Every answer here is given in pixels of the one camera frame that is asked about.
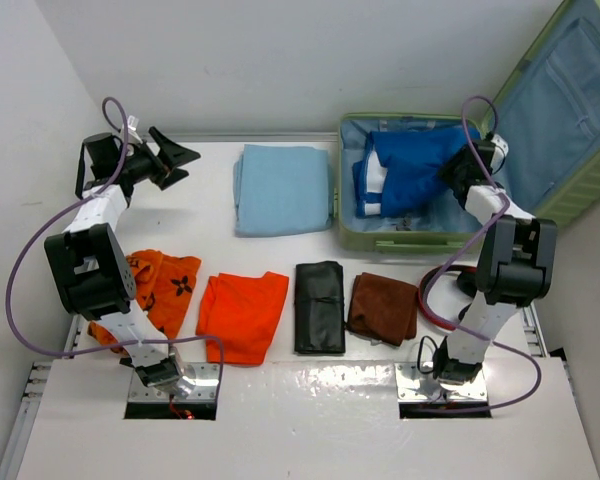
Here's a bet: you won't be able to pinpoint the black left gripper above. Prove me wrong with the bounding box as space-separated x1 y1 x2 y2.
117 127 199 189

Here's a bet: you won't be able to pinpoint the dark blue garment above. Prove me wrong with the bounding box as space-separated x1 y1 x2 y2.
352 126 481 218

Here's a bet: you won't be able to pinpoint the light blue garment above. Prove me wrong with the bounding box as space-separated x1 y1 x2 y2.
233 144 333 238

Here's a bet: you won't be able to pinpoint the orange black patterned cloth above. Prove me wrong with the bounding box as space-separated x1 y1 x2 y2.
87 250 203 356

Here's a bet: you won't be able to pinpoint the plain orange cloth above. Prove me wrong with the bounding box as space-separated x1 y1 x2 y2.
196 272 289 366

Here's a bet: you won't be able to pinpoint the black pouch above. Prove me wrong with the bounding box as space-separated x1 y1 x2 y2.
294 261 346 355

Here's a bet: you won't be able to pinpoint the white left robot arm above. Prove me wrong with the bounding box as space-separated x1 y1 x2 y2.
44 127 201 395

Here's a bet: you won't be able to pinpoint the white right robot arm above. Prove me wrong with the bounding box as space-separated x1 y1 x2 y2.
433 133 558 384

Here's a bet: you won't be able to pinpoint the red black headphones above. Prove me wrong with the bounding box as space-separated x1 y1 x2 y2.
417 265 481 332

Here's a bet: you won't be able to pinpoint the green suitcase blue lining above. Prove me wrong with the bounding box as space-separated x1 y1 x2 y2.
334 1 600 254

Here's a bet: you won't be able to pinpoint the brown folded towel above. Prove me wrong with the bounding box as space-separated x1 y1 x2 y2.
346 272 418 347

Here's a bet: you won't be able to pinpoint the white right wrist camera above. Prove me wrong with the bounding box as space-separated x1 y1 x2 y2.
487 132 509 163

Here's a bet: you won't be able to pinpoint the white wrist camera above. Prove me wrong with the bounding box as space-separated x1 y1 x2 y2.
487 132 509 163
119 115 144 150

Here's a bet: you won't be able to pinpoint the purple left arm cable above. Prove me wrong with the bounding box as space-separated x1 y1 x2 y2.
4 96 226 396

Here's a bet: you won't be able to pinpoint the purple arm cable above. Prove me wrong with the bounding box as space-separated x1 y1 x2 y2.
4 96 226 396
419 95 542 415

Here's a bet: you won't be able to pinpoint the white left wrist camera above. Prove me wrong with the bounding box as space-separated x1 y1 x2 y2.
119 115 144 150

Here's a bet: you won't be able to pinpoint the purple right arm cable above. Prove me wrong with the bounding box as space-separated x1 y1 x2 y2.
419 95 542 415

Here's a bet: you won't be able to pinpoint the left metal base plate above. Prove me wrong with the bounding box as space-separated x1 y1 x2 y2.
127 362 220 404

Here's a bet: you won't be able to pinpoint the metal base plate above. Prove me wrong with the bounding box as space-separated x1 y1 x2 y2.
394 362 488 405
127 362 220 404

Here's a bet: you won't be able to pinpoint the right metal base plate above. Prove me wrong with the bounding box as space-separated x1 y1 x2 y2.
394 362 488 405

